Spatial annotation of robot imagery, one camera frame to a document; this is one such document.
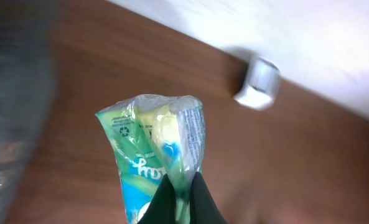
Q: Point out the green tissue packet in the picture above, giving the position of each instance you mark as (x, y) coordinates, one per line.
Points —
(153, 136)

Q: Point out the grey plastic mesh basket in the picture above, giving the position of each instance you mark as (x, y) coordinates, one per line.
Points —
(27, 87)

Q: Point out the white barcode scanner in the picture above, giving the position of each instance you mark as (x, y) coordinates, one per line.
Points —
(260, 85)

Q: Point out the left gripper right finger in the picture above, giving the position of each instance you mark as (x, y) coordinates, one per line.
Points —
(203, 209)

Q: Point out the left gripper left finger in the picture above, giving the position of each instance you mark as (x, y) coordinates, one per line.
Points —
(162, 207)

